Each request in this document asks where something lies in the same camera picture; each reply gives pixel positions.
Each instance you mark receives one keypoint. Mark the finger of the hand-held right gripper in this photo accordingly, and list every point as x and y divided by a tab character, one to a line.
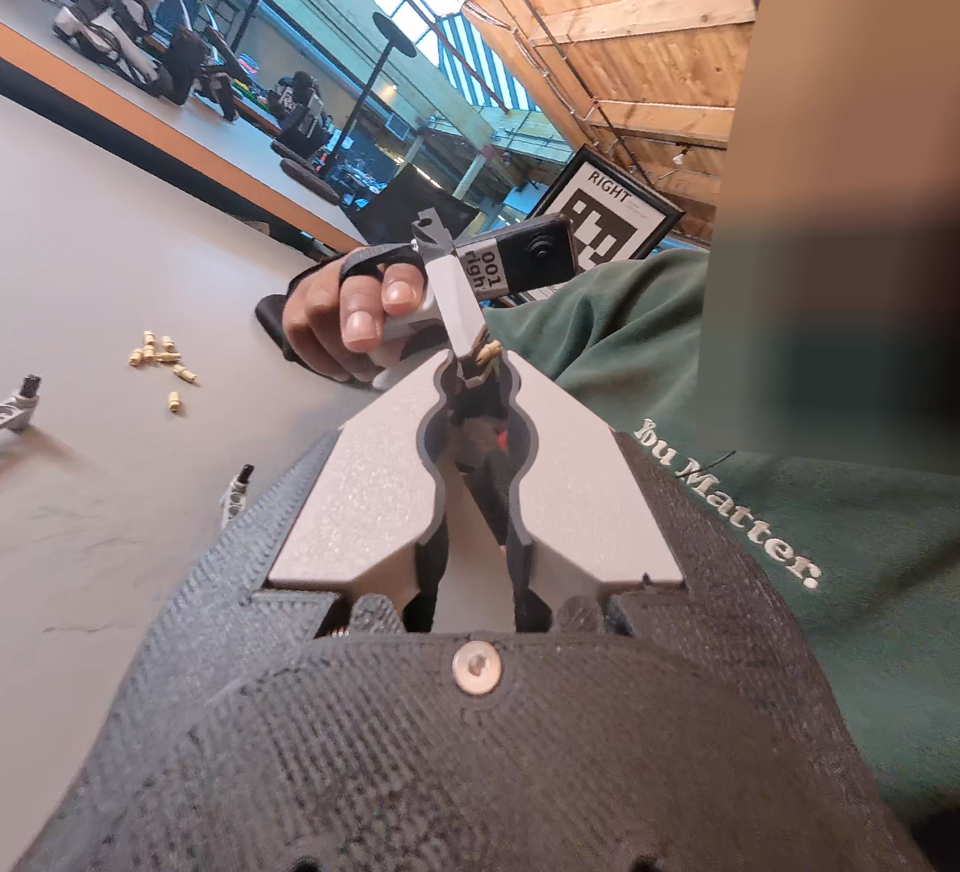
454	302

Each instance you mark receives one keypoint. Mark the single tan lego pin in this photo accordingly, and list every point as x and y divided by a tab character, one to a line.
489	351

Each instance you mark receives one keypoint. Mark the black textured pad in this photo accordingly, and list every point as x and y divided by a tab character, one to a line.
296	149
311	182

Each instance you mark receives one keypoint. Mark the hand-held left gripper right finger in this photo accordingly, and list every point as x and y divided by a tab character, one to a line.
600	497

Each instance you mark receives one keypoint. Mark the black framed tag sign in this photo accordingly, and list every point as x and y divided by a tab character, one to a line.
600	190

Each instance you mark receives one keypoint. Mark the black office chair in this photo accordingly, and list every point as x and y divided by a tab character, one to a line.
412	205

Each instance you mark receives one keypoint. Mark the grey table with wooden edge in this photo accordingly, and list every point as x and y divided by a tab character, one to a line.
150	125

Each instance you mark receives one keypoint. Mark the white and black device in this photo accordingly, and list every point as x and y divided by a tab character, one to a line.
97	25

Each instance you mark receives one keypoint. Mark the person's right hand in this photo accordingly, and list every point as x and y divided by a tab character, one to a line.
322	317

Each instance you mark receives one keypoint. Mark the ceiling spotlight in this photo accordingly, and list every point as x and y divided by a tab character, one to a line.
679	156

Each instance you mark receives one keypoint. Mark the black chair armrest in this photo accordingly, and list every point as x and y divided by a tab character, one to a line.
268	321

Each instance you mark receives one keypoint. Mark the pile of tan lego pins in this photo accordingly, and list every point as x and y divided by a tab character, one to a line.
150	340

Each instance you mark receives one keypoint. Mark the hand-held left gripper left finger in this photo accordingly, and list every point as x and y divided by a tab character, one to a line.
352	497

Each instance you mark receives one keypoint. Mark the grey lego beam frame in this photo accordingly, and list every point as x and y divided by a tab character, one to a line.
19	411
234	501

